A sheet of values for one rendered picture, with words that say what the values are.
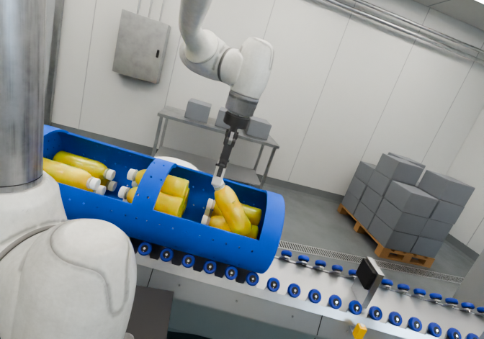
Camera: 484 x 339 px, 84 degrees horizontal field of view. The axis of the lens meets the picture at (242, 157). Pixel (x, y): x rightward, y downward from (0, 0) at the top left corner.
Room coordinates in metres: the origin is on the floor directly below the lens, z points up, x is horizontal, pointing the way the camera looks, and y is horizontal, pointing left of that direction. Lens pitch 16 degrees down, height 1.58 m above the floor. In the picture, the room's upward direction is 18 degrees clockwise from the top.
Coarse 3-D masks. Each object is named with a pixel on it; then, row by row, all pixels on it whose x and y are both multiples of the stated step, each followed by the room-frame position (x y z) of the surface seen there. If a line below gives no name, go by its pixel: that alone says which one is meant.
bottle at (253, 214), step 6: (216, 204) 0.90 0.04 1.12; (246, 204) 0.94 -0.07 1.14; (216, 210) 0.89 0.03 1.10; (246, 210) 0.91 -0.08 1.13; (252, 210) 0.91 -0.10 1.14; (258, 210) 0.92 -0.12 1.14; (252, 216) 0.90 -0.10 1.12; (258, 216) 0.90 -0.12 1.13; (252, 222) 0.90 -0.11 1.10; (258, 222) 0.90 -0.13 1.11
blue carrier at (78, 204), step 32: (96, 160) 0.97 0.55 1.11; (128, 160) 0.97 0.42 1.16; (160, 160) 0.87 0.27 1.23; (64, 192) 0.70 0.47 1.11; (192, 192) 1.00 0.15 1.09; (256, 192) 0.97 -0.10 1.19; (128, 224) 0.72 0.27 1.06; (160, 224) 0.72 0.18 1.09; (192, 224) 0.73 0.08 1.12; (224, 256) 0.74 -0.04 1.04; (256, 256) 0.74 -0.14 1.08
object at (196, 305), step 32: (160, 288) 0.73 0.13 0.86; (192, 288) 0.74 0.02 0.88; (224, 288) 0.76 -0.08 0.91; (320, 288) 0.89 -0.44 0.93; (192, 320) 0.77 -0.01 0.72; (224, 320) 0.75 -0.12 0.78; (256, 320) 0.74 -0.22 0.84; (288, 320) 0.75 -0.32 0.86; (320, 320) 0.77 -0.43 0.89; (384, 320) 0.82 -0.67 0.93; (448, 320) 0.94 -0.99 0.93; (480, 320) 1.01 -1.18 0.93
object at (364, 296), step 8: (360, 264) 0.94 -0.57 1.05; (368, 264) 0.90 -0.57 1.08; (376, 264) 0.91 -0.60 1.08; (360, 272) 0.92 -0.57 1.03; (368, 272) 0.88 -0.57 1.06; (376, 272) 0.86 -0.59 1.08; (360, 280) 0.90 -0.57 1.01; (368, 280) 0.86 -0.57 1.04; (376, 280) 0.85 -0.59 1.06; (352, 288) 0.94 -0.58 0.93; (360, 288) 0.90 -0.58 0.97; (368, 288) 0.86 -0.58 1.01; (376, 288) 0.85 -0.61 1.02; (360, 296) 0.88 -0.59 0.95; (368, 296) 0.85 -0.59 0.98; (368, 304) 0.85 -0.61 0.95
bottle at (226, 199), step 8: (224, 184) 0.81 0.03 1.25; (216, 192) 0.80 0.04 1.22; (224, 192) 0.79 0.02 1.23; (232, 192) 0.81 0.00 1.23; (216, 200) 0.79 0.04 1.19; (224, 200) 0.78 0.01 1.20; (232, 200) 0.79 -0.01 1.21; (224, 208) 0.78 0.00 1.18; (232, 208) 0.79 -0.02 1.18; (240, 208) 0.80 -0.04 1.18; (224, 216) 0.79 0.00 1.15; (232, 216) 0.78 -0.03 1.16; (240, 216) 0.79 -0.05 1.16; (232, 224) 0.79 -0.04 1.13; (240, 224) 0.79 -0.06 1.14; (248, 224) 0.81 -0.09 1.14; (240, 232) 0.79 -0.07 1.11; (248, 232) 0.80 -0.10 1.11
